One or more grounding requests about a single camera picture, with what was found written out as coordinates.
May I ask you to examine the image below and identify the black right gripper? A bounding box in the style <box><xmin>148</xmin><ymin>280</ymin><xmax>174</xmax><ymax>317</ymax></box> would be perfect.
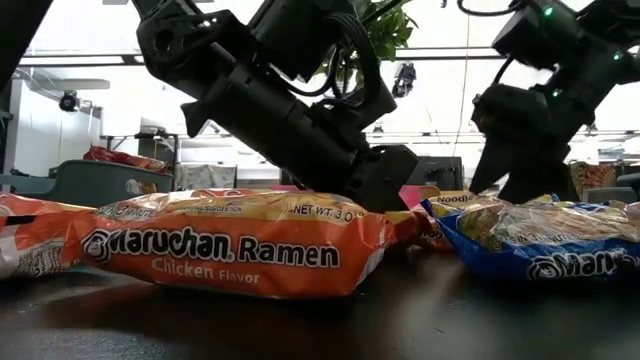
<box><xmin>468</xmin><ymin>83</ymin><xmax>599</xmax><ymax>204</ymax></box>

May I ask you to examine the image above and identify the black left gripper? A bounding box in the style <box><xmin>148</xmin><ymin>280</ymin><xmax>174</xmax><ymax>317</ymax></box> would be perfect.
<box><xmin>180</xmin><ymin>62</ymin><xmax>419</xmax><ymax>214</ymax></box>

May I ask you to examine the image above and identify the blue ramen noodle pack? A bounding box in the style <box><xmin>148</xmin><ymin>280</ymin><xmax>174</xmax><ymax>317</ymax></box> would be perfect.
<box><xmin>421</xmin><ymin>193</ymin><xmax>640</xmax><ymax>286</ymax></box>

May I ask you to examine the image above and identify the red ramen noodle pack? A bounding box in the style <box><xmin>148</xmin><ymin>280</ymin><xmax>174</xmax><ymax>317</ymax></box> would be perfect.
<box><xmin>82</xmin><ymin>144</ymin><xmax>170</xmax><ymax>175</ymax></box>
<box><xmin>0</xmin><ymin>192</ymin><xmax>99</xmax><ymax>281</ymax></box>

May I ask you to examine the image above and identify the pink plastic bin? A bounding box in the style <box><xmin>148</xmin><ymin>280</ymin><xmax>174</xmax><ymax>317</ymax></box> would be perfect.
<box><xmin>272</xmin><ymin>183</ymin><xmax>427</xmax><ymax>210</ymax></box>

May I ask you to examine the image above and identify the black monitor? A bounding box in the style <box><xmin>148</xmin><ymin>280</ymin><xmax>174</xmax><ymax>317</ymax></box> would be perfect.
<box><xmin>414</xmin><ymin>155</ymin><xmax>465</xmax><ymax>192</ymax></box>

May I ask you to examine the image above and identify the orange patterned bag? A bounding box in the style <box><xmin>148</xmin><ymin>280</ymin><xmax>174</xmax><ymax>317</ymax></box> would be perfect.
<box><xmin>569</xmin><ymin>162</ymin><xmax>620</xmax><ymax>201</ymax></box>

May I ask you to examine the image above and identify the grey chair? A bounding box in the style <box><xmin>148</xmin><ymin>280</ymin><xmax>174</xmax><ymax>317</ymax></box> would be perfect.
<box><xmin>581</xmin><ymin>172</ymin><xmax>640</xmax><ymax>204</ymax></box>

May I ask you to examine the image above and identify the black ceiling spotlight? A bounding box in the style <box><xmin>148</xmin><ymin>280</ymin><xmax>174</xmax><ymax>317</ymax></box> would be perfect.
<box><xmin>58</xmin><ymin>89</ymin><xmax>82</xmax><ymax>114</ymax></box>
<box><xmin>391</xmin><ymin>62</ymin><xmax>418</xmax><ymax>100</ymax></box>

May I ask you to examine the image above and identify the green leafy potted tree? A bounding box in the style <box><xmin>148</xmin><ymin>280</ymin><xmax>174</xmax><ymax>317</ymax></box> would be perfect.
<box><xmin>319</xmin><ymin>0</ymin><xmax>419</xmax><ymax>96</ymax></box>

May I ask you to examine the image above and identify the black table mat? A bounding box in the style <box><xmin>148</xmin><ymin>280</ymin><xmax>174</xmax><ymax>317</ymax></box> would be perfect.
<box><xmin>0</xmin><ymin>244</ymin><xmax>640</xmax><ymax>360</ymax></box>

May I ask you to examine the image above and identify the white patterned cloth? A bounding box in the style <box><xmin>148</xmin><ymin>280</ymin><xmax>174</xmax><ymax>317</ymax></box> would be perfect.
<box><xmin>174</xmin><ymin>163</ymin><xmax>238</xmax><ymax>191</ymax></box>

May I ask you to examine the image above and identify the blue-grey plastic bin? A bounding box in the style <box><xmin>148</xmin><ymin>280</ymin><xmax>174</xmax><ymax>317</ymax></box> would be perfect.
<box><xmin>47</xmin><ymin>158</ymin><xmax>175</xmax><ymax>209</ymax></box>

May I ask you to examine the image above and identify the grey-blue chair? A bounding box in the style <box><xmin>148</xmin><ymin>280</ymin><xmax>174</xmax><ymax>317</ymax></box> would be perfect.
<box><xmin>0</xmin><ymin>173</ymin><xmax>58</xmax><ymax>197</ymax></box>

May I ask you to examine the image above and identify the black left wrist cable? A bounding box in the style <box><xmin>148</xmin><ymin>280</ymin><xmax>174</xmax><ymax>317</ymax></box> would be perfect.
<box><xmin>282</xmin><ymin>10</ymin><xmax>384</xmax><ymax>109</ymax></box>

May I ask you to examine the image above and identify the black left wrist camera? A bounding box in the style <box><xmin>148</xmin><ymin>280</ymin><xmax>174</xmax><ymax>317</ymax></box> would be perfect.
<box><xmin>248</xmin><ymin>0</ymin><xmax>354</xmax><ymax>84</ymax></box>

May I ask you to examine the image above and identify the black desk frame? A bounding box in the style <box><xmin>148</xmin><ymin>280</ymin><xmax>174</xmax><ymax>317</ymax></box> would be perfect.
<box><xmin>99</xmin><ymin>130</ymin><xmax>180</xmax><ymax>176</ymax></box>

